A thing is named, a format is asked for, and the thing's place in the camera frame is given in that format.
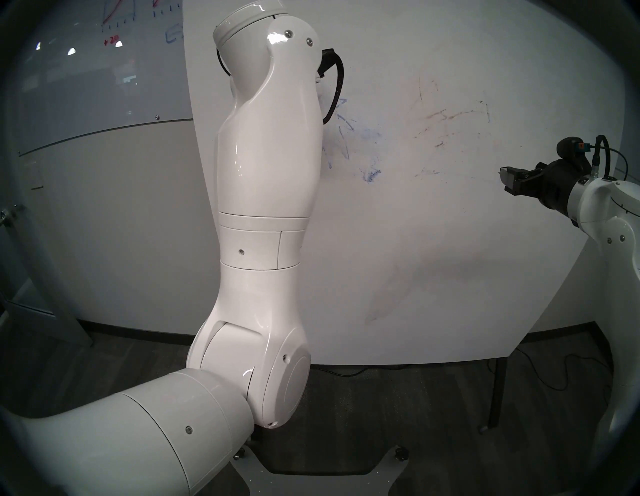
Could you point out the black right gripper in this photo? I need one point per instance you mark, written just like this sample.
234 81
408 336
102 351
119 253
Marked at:
557 185

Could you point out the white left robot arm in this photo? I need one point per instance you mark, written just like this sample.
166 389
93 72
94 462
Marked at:
265 175

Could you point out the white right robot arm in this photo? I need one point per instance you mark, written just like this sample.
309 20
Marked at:
615 240

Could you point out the white freestanding whiteboard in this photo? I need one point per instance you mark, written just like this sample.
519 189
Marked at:
450 250

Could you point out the black whiteboard stand leg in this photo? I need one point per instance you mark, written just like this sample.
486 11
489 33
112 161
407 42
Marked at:
497 395

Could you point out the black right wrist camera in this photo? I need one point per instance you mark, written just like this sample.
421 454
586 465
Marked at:
572 150

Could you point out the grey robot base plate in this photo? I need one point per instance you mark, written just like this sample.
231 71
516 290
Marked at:
387 475

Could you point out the glass wall board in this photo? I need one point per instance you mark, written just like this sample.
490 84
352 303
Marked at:
100 80

